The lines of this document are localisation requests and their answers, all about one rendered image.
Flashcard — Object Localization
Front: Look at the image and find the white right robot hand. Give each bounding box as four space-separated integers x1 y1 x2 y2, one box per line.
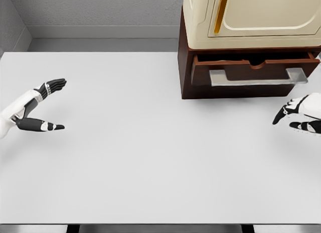
272 92 321 136

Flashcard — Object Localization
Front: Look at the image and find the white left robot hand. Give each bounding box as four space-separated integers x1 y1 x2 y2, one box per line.
3 78 67 132

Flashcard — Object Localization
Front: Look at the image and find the brown wooden cabinet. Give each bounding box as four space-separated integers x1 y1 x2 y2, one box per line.
177 5 321 100

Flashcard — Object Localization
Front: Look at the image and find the brown drawer with grey handle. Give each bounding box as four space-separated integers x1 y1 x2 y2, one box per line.
191 52 321 88

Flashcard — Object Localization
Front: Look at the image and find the cream cabinet with gold handle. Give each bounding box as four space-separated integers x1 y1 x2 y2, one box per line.
182 0 321 50

